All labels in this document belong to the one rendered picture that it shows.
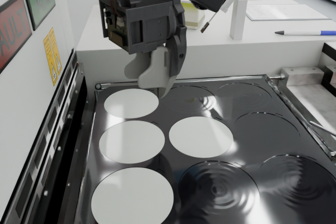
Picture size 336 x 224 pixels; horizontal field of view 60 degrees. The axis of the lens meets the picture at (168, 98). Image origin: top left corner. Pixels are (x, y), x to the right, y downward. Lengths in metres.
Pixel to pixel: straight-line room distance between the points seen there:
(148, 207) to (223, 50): 0.38
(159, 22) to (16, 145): 0.20
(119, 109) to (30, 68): 0.21
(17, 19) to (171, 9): 0.17
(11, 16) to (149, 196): 0.25
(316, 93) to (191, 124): 0.30
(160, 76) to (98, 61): 0.25
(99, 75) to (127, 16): 0.32
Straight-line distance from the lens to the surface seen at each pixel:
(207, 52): 0.63
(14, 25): 0.34
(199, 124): 0.49
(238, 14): 0.64
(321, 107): 0.64
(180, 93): 0.57
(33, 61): 0.38
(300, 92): 0.67
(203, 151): 0.44
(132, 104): 0.54
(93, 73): 0.63
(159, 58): 0.39
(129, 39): 0.34
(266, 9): 0.90
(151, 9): 0.34
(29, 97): 0.36
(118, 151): 0.44
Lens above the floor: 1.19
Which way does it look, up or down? 32 degrees down
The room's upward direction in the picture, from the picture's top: straight up
